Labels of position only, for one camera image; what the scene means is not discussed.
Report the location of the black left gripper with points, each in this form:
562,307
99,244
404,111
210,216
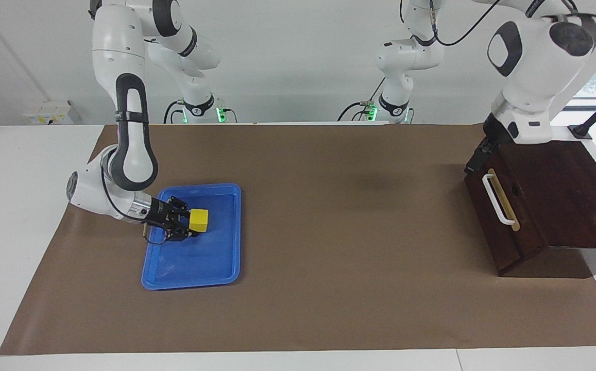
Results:
496,131

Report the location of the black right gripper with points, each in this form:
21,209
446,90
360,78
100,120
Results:
159,215

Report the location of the yellow cube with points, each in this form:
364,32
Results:
199,220

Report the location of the wooden drawer with dark face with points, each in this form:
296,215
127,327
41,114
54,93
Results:
506,242

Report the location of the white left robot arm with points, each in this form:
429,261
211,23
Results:
534,72

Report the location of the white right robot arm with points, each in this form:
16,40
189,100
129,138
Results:
117,67

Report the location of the dark wooden drawer cabinet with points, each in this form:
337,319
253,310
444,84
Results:
571,196

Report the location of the blue plastic tray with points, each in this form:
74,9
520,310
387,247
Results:
210,263

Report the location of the brown paper table mat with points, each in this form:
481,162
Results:
328,268

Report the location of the white wall socket box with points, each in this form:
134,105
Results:
50,113

